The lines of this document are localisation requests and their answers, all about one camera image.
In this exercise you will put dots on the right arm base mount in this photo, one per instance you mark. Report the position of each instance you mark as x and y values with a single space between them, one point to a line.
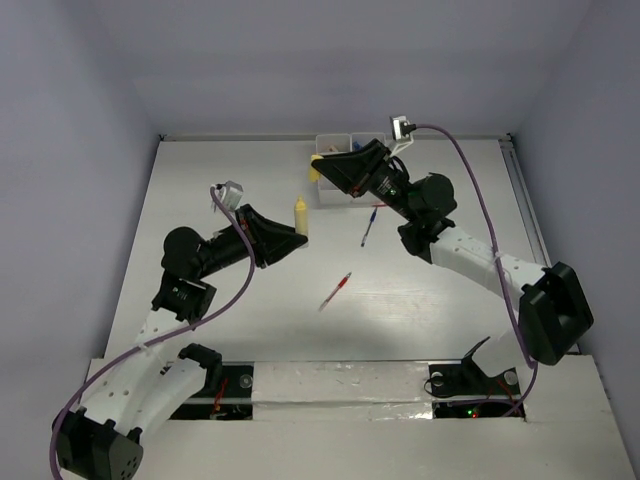
462 390

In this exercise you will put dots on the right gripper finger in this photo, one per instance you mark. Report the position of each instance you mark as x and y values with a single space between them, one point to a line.
374 151
352 181

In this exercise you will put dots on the left white compartment organizer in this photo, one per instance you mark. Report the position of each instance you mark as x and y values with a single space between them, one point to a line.
329 193

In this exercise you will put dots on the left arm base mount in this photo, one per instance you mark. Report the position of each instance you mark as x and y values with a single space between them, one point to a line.
226 394

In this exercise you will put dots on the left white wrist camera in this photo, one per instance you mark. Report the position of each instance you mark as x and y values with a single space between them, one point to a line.
228 194

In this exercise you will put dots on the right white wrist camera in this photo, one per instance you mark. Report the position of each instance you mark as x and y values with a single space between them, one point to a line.
401 134

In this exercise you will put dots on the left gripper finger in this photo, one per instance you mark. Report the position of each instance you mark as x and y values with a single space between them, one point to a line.
276 246
256 225

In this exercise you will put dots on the yellow highlighter cap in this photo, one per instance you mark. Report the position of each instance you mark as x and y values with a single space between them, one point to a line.
314 174

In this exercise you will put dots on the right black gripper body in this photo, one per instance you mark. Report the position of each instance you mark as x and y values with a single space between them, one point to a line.
391 187

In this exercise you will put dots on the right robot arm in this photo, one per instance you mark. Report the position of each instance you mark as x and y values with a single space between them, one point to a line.
547 306

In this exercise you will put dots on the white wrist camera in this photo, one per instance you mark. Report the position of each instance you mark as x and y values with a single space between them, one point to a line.
228 194
401 134

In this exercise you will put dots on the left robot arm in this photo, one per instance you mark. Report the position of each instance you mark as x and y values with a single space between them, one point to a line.
102 431

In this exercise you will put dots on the red gel pen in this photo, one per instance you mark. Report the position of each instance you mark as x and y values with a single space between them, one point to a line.
335 291

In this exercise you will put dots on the blue gel pen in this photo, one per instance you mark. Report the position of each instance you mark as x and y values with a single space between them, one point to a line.
369 227

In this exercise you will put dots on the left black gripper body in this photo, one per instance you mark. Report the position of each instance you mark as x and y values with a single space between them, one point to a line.
229 247

